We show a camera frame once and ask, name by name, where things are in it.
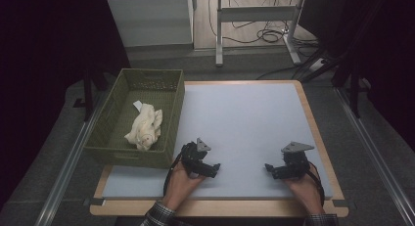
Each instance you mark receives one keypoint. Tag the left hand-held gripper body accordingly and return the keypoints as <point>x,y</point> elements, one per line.
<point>191,156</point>

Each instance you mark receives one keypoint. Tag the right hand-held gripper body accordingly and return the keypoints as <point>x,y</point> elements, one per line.
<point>295,164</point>

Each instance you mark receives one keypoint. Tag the cream paw-print cloth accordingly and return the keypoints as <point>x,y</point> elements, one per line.
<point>145,125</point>

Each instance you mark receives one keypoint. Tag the green plastic basket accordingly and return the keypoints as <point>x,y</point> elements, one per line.
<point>107,134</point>

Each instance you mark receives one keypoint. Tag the person's left hand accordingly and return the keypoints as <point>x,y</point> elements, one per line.
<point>181,187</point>

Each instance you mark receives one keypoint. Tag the person's right hand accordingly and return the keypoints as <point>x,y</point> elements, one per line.
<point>308,191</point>

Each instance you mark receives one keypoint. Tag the grey tape strip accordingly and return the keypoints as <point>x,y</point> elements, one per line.
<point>344,203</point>
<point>94,201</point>

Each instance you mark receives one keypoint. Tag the black stand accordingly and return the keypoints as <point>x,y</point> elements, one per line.
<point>354,89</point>
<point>87,95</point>

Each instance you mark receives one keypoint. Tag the white power strip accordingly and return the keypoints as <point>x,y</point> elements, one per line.
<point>317,64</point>

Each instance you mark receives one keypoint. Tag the white cabinet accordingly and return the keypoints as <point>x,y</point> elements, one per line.
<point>150,20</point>

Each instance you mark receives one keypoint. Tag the metal floor rail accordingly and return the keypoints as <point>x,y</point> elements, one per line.
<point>67,167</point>
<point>375,154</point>

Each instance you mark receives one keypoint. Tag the white metal desk frame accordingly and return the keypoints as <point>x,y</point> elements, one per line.
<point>254,14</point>

